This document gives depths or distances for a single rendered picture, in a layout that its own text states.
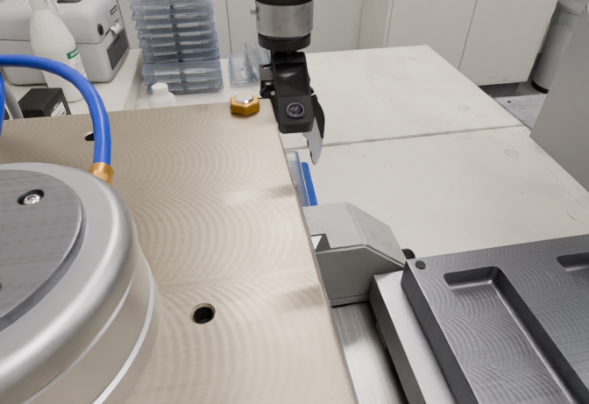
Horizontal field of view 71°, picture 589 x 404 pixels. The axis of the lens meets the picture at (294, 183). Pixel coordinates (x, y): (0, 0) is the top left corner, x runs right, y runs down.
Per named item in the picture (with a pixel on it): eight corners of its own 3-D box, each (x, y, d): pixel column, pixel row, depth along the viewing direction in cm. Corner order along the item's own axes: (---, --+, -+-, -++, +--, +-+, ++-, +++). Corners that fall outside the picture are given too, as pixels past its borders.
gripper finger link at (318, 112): (330, 130, 64) (312, 81, 58) (332, 135, 62) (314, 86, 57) (301, 141, 64) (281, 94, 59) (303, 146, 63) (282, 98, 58)
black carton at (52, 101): (24, 142, 77) (7, 109, 73) (44, 118, 84) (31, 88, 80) (56, 141, 77) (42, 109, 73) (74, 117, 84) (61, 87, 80)
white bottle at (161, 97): (191, 153, 82) (179, 86, 73) (168, 163, 79) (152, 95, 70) (179, 143, 85) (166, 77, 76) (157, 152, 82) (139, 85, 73)
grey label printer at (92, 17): (7, 88, 95) (-29, 11, 84) (42, 55, 110) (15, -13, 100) (117, 84, 96) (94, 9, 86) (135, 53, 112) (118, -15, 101)
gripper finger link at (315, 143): (326, 142, 70) (308, 97, 65) (332, 162, 66) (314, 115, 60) (309, 148, 71) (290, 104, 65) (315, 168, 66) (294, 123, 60)
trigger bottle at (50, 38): (50, 105, 88) (-3, -21, 73) (55, 89, 94) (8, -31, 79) (93, 100, 90) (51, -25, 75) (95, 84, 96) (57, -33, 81)
